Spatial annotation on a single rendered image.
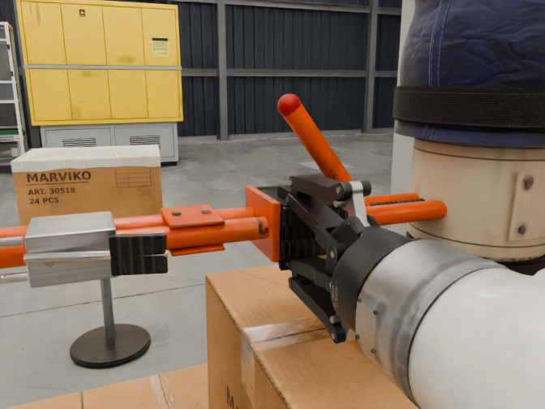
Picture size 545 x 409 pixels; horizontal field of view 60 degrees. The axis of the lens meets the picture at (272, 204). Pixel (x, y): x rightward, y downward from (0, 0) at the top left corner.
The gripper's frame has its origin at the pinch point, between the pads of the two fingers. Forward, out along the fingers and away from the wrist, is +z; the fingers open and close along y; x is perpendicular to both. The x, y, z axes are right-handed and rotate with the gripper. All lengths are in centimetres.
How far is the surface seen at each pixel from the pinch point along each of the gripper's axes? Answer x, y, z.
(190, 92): 228, 9, 1052
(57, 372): -38, 120, 179
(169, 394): -3, 66, 67
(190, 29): 234, -127, 1051
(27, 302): -57, 120, 268
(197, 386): 5, 66, 68
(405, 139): 93, 7, 100
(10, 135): -106, 59, 727
